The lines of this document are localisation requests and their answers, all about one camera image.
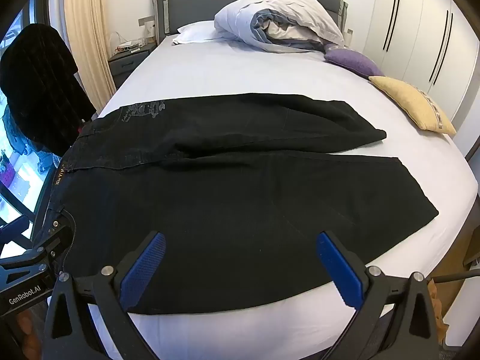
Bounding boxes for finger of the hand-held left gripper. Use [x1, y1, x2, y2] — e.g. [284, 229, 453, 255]
[32, 222, 77, 272]

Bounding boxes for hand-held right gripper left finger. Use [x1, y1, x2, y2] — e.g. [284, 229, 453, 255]
[44, 231, 167, 360]

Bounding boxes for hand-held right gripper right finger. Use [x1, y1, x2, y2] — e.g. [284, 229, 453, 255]
[316, 230, 440, 360]

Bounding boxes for black denim pants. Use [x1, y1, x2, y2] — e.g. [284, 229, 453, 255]
[32, 93, 440, 315]

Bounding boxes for person's left hand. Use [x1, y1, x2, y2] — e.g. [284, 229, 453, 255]
[10, 305, 46, 360]

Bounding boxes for window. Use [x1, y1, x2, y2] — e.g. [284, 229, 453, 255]
[0, 0, 57, 241]

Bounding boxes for black hanging garment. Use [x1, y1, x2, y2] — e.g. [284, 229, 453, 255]
[0, 24, 99, 157]

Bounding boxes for yellow cushion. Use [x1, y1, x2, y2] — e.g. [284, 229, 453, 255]
[368, 76, 457, 136]

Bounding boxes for dark grey nightstand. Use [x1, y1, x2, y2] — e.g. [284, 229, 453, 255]
[108, 41, 157, 91]

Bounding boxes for purple cushion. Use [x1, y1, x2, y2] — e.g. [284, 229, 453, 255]
[324, 43, 385, 80]

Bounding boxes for clutter on nightstand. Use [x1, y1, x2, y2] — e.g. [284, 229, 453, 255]
[113, 38, 148, 54]

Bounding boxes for bed with white sheet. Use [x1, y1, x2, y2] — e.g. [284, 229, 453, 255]
[49, 30, 480, 360]

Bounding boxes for cream curtain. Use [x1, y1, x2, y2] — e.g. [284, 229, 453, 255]
[62, 0, 121, 115]

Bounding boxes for white pillow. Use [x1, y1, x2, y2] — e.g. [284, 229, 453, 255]
[172, 21, 226, 45]

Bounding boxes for folded white grey duvet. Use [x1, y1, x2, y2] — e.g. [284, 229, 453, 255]
[214, 0, 346, 54]

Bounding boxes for white wardrobe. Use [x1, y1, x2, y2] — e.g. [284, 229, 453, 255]
[347, 0, 480, 130]

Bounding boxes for black wardrobe handle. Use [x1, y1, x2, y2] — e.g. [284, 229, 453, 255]
[382, 0, 402, 52]
[428, 8, 454, 86]

